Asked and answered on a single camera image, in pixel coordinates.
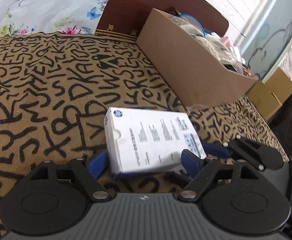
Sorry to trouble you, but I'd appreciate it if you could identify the white blue carton box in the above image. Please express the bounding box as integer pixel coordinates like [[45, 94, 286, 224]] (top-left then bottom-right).
[[104, 107, 207, 176]]

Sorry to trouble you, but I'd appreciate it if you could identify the small yellow cardboard box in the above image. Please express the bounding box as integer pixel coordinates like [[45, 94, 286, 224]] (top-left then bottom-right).
[[246, 68, 292, 121]]

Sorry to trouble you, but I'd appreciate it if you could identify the brown cardboard box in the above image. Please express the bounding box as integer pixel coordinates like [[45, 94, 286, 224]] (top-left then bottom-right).
[[137, 8, 257, 110]]

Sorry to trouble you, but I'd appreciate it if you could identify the floral white plastic bag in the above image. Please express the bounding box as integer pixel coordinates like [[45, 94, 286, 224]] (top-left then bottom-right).
[[0, 0, 109, 37]]

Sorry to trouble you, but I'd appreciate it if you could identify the clear plastic wrap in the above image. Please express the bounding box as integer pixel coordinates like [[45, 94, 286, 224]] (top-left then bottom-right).
[[206, 35, 245, 65]]

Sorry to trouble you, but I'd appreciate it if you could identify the leopard letter print blanket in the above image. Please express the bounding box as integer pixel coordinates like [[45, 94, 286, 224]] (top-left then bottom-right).
[[0, 33, 281, 239]]

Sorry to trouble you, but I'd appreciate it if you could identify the dark brown wooden headboard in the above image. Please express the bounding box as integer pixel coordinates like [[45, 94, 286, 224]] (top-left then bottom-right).
[[96, 0, 229, 40]]

